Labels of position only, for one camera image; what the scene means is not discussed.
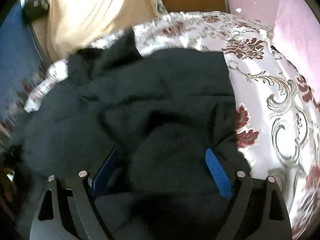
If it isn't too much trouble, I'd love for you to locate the black large garment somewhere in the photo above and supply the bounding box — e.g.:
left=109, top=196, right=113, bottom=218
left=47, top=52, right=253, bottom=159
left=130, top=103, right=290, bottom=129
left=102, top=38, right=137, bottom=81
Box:
left=10, top=33, right=250, bottom=239

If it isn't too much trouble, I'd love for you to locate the floral satin bedspread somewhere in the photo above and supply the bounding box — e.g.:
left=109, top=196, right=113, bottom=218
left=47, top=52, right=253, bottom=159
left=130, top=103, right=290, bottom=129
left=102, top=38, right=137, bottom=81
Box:
left=0, top=11, right=320, bottom=240

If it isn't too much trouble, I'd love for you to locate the pink curtain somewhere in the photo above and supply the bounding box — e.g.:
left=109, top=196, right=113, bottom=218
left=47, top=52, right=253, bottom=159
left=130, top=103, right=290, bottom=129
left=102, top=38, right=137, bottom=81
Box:
left=272, top=0, right=319, bottom=90

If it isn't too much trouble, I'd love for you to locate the beige hanging cloth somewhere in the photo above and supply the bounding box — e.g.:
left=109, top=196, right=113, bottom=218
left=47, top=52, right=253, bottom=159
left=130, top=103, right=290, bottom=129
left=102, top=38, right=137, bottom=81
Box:
left=46, top=0, right=159, bottom=61

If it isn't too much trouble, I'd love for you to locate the black hanging bag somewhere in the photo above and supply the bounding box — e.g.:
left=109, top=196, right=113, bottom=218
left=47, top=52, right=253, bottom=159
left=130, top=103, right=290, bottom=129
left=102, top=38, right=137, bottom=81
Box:
left=22, top=0, right=49, bottom=24

